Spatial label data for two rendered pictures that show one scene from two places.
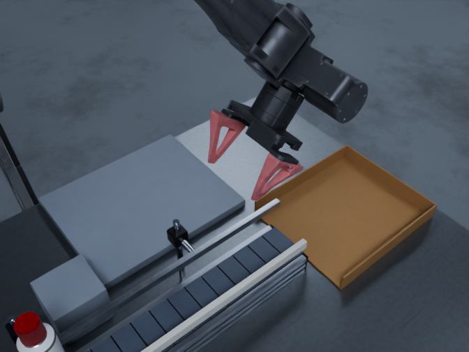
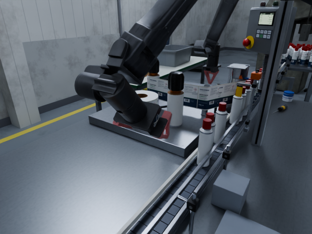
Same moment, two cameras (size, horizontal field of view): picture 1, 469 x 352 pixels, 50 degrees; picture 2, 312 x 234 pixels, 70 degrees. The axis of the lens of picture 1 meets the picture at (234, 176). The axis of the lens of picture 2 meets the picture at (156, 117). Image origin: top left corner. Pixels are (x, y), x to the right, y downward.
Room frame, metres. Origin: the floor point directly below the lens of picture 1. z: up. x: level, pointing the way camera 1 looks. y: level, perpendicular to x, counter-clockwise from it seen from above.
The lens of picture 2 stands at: (1.01, -0.13, 1.45)
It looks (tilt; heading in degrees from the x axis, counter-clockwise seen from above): 25 degrees down; 164
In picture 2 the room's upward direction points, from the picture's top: straight up
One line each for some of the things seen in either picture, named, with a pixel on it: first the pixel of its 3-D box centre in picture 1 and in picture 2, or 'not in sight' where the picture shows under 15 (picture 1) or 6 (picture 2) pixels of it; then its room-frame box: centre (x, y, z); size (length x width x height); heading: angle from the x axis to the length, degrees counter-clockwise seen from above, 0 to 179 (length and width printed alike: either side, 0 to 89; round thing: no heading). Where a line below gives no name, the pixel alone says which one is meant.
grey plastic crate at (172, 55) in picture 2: not in sight; (172, 55); (-2.11, 1.05, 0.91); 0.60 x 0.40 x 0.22; 132
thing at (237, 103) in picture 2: not in sight; (236, 107); (0.04, 0.62, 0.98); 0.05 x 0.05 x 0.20
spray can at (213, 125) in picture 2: not in sight; (207, 135); (0.29, 0.31, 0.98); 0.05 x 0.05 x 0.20
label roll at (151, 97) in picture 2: not in sight; (141, 107); (-0.17, 0.13, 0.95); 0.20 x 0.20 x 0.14
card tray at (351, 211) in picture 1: (344, 209); not in sight; (0.75, -0.24, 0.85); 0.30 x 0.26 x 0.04; 129
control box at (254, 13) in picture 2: not in sight; (267, 30); (0.12, 0.67, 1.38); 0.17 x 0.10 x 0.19; 4
